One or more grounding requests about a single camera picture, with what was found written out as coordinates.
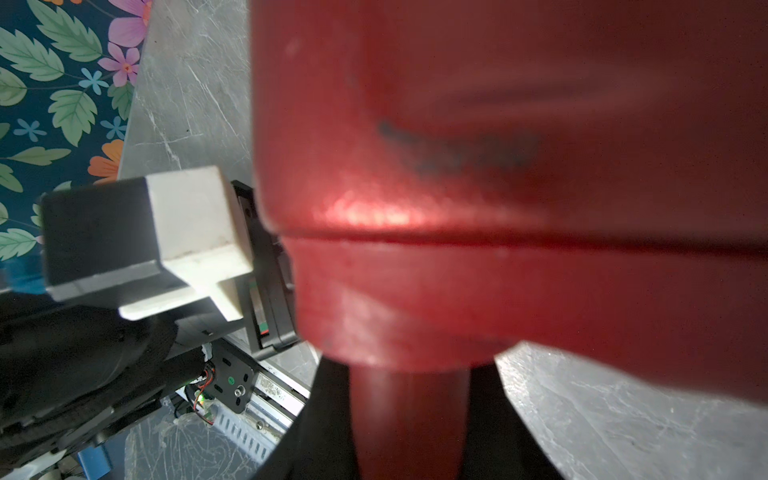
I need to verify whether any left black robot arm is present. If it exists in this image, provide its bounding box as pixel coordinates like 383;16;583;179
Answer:
1;168;299;474

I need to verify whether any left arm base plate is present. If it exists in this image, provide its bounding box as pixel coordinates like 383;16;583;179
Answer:
206;339;258;414

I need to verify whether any white slotted cable duct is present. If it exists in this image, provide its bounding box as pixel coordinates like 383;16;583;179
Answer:
210;402;284;466

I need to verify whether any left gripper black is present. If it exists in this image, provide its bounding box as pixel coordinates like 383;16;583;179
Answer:
231;181;300;360

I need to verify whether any red hard-shell suitcase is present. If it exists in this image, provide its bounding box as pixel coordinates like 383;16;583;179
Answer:
249;1;767;479

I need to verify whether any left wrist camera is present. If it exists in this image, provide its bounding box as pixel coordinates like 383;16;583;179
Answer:
40;166;253;321

